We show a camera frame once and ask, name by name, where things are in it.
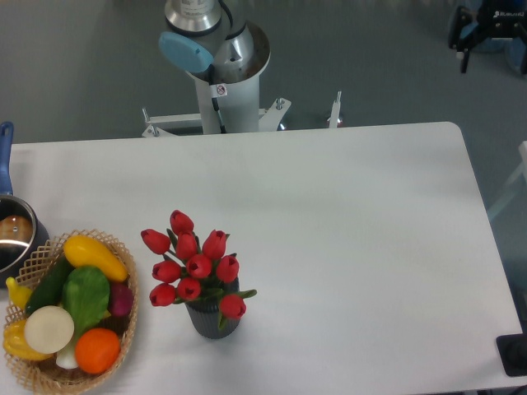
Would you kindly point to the yellow squash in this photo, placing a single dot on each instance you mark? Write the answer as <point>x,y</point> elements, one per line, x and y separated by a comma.
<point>81,251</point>

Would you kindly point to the yellow banana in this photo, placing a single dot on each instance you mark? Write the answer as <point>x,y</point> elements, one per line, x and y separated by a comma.
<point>18,295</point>

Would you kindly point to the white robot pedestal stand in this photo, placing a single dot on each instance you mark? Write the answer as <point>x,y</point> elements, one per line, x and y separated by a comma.
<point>223,108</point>

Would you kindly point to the dark grey ribbed vase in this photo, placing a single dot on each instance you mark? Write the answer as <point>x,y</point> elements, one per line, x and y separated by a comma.
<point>206,316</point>

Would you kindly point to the white frame at right edge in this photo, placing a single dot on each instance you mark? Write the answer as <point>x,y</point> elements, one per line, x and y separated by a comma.
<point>512,186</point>

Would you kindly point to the orange fruit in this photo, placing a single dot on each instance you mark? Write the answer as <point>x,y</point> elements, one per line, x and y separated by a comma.
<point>97,350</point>

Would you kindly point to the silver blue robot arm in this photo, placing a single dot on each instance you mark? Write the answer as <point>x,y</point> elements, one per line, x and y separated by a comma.
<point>212,39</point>

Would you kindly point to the black device at table edge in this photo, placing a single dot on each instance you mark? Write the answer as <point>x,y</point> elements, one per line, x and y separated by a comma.
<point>512,350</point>

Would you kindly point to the green cucumber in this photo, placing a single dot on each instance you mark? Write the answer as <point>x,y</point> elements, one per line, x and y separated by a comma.
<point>50,289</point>

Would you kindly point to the yellow bell pepper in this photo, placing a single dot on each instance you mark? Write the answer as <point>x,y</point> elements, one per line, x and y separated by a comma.
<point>14,343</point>

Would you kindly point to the woven wicker basket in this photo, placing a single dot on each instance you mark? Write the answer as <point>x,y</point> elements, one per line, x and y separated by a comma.
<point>45,377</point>

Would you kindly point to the green lettuce leaf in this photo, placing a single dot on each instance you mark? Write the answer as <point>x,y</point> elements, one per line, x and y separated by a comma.
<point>86,295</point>

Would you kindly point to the blue handled saucepan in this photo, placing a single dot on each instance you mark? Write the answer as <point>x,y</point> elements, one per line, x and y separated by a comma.
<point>21,230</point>

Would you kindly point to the purple red onion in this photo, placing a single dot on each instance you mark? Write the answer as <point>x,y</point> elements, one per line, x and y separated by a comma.
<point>121,300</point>

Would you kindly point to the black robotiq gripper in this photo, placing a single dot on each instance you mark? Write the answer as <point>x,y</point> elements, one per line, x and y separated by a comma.
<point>496,19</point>

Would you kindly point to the red tulip bouquet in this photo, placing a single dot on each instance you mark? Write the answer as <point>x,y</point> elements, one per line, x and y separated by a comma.
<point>189,267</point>

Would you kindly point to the white round radish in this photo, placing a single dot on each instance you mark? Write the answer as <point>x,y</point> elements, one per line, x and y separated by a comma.
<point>49,329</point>

